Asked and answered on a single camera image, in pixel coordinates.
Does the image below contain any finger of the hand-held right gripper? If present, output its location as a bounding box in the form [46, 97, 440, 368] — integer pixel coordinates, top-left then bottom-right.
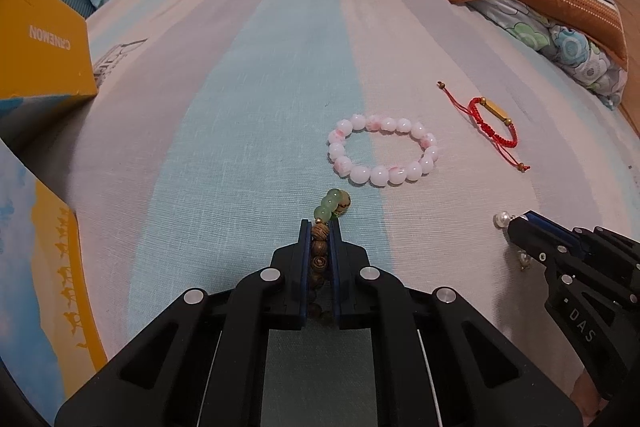
[505, 216, 597, 289]
[524, 210, 640, 259]

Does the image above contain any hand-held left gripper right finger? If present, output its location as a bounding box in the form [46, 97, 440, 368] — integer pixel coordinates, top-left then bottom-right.
[331, 221, 584, 427]

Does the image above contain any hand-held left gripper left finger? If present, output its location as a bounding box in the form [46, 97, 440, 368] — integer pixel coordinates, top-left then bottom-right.
[54, 219, 310, 427]

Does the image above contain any white pearl bracelet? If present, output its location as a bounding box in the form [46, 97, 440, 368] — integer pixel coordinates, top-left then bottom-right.
[494, 213, 534, 272]

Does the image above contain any green brown bead bracelet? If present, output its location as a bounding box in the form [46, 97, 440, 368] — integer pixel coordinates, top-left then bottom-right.
[307, 188, 353, 324]

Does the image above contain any blue yellow printed cardboard box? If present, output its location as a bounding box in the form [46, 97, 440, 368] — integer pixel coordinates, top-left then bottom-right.
[0, 0, 109, 408]

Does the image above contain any wooden headboard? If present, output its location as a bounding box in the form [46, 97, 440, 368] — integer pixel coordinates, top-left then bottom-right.
[612, 0, 640, 134]

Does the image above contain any floral quilt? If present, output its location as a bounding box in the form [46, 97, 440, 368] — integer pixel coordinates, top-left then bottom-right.
[466, 0, 629, 108]

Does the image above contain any white pink bead bracelet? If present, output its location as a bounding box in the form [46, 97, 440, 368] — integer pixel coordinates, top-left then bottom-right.
[327, 113, 440, 187]

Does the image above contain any red string bracelet gold tube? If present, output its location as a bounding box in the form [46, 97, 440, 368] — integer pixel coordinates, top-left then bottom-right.
[436, 80, 532, 173]

